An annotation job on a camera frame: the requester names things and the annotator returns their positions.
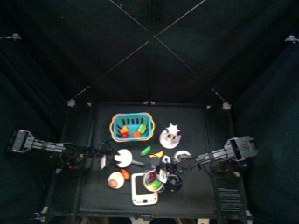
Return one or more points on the toy pot with vegetables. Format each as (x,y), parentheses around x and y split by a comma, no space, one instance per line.
(154,181)

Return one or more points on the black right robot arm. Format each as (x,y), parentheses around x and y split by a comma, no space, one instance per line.
(230,151)

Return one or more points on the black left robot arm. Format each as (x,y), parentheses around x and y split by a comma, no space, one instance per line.
(43,145)

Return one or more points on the black cup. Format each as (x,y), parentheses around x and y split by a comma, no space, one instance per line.
(174,183)

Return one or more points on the orange toy carrot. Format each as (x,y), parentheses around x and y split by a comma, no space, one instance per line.
(124,174)

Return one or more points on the yellow toy banana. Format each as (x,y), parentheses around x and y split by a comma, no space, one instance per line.
(156,154)

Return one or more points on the toy egg on white plate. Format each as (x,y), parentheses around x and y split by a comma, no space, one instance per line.
(116,180)

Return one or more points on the white toy kitchen scale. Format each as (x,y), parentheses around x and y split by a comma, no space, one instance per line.
(143,193)

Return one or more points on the red toy tomato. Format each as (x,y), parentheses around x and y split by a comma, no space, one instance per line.
(124,135)

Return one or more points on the green toy pea pod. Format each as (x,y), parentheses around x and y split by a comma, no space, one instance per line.
(145,150)

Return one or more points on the yellow orange toy pepper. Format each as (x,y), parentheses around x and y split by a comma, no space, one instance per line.
(124,129)

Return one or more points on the orange toy fruit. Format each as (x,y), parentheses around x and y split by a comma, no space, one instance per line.
(136,134)

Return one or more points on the teal basket with orange rim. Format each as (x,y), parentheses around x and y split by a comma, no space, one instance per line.
(132,127)

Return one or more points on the green toy vegetable in basket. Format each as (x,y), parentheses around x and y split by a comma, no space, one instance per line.
(141,128)

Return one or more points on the grey metal frame bracket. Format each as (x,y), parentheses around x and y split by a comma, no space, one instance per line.
(71,102)
(291,38)
(148,102)
(226,106)
(13,37)

